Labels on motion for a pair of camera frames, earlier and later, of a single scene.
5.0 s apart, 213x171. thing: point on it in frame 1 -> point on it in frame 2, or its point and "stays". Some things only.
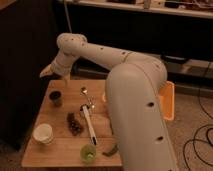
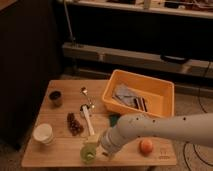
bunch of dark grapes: x=75 y=126 stays
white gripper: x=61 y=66 -> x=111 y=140
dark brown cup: x=55 y=98 stays
